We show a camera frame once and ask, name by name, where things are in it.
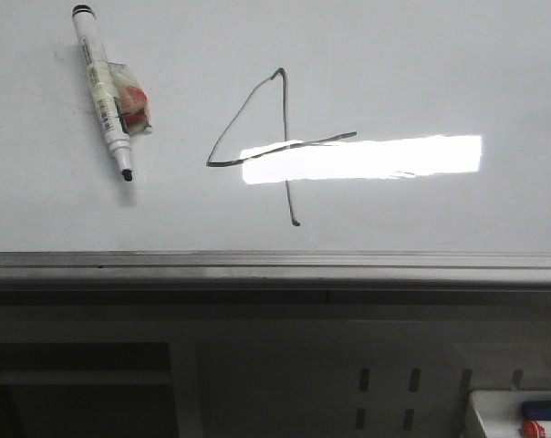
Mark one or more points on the white whiteboard marker with tape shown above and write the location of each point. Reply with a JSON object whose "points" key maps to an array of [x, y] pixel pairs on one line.
{"points": [[122, 106]]}

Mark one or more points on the white perforated metal panel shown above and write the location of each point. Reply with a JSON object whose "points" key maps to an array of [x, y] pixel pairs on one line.
{"points": [[265, 364]]}

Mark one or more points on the white marker tray box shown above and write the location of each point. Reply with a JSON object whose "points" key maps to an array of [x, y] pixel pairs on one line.
{"points": [[498, 413]]}

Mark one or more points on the red capped marker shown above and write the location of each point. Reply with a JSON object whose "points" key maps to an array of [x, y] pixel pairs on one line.
{"points": [[536, 429]]}

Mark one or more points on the white whiteboard with aluminium frame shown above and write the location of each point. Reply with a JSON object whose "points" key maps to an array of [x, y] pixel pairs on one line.
{"points": [[331, 140]]}

